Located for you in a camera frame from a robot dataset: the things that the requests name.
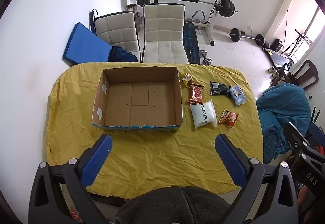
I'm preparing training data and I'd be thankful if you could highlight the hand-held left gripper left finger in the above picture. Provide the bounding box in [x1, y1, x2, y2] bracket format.
[28, 134, 113, 224]

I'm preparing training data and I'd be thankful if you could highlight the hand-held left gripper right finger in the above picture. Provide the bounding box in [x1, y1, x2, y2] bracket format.
[214, 133, 298, 224]

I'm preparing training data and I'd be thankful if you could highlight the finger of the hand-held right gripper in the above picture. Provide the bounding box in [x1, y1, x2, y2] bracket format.
[283, 122, 325, 157]

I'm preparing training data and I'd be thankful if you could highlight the orange snack packet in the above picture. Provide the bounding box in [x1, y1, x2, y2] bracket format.
[218, 110, 240, 128]

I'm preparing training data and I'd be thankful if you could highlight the white soft packet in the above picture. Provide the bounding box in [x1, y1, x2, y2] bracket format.
[190, 100, 217, 130]

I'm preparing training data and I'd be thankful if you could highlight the light blue tissue packet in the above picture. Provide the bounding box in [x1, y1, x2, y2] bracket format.
[229, 85, 247, 106]

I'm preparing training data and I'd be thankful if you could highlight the cardboard box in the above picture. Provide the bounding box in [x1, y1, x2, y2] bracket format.
[92, 66, 184, 134]

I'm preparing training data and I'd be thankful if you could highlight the black packet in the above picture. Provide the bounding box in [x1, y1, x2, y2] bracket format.
[210, 82, 231, 96]

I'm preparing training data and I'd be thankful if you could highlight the red snack packet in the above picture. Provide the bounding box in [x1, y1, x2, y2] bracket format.
[187, 83, 204, 105]

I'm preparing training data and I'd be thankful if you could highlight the yellow snack packet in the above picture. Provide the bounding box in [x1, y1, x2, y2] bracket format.
[182, 72, 194, 87]

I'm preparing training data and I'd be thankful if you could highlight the yellow tablecloth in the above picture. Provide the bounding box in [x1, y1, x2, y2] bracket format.
[46, 62, 264, 199]

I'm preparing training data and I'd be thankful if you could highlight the dark wooden chair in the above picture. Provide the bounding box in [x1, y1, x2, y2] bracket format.
[273, 60, 319, 91]

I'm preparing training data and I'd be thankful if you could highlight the pair of shoes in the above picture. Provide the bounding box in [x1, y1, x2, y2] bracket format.
[267, 66, 280, 78]

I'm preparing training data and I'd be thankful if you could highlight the person's dark fleece top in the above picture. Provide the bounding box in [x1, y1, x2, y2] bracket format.
[115, 186, 233, 224]

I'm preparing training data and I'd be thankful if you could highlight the black tripod stand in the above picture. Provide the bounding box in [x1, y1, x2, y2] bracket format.
[284, 29, 313, 57]

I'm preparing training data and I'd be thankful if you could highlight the black speaker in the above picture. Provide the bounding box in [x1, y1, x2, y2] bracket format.
[270, 39, 284, 52]

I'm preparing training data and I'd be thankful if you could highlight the dark blue bag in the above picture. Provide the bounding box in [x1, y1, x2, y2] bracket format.
[107, 46, 138, 63]

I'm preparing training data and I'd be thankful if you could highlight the blue foam mat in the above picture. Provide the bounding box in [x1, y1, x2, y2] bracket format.
[62, 23, 113, 67]

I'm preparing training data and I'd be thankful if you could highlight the short barbell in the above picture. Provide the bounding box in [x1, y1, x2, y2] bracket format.
[228, 28, 266, 47]

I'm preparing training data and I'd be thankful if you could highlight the black and blue weight bench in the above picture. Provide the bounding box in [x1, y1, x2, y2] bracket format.
[183, 22, 202, 65]

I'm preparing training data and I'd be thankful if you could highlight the white padded chair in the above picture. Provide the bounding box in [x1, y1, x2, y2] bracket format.
[94, 11, 141, 63]
[141, 3, 190, 64]

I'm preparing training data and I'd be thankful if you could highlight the white barbell rack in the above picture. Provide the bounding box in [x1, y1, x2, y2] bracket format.
[152, 0, 230, 47]

